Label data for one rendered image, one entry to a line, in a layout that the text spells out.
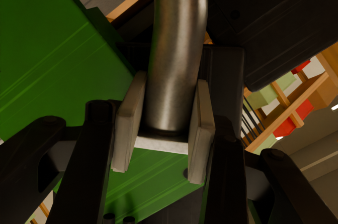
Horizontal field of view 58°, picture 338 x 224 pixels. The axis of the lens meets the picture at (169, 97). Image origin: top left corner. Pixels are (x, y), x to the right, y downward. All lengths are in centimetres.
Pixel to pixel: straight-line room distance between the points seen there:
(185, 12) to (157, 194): 15
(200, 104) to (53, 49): 11
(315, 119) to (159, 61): 950
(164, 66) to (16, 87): 12
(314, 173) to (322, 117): 229
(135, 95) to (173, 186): 11
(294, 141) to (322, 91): 557
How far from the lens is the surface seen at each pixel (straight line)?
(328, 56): 100
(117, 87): 21
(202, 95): 17
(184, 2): 16
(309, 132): 972
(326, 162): 782
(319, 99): 424
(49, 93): 23
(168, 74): 17
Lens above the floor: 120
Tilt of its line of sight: level
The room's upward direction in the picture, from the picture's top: 146 degrees clockwise
